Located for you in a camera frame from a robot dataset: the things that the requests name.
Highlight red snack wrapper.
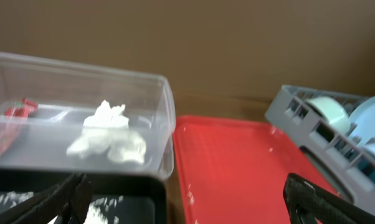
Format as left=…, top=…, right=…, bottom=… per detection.
left=0, top=98, right=38, bottom=157

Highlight light blue plate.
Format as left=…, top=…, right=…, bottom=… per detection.
left=349, top=96, right=375, bottom=144

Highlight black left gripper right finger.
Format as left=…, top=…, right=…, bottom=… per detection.
left=283, top=173, right=375, bottom=224

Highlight grey dishwasher rack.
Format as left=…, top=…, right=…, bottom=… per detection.
left=265, top=85, right=375, bottom=215

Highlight black food waste tray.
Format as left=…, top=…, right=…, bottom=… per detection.
left=0, top=169, right=167, bottom=223

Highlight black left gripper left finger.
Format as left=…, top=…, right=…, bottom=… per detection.
left=0, top=174, right=93, bottom=224

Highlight clear plastic waste bin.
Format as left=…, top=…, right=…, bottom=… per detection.
left=0, top=52, right=176, bottom=179

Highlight rice and food scraps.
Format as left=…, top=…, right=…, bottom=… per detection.
left=0, top=191, right=123, bottom=224

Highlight white tissue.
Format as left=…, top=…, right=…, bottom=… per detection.
left=66, top=100, right=147, bottom=164

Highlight mint green bowl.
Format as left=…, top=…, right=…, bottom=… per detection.
left=305, top=96, right=351, bottom=134

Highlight red serving tray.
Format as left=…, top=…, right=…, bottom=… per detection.
left=173, top=116, right=333, bottom=224

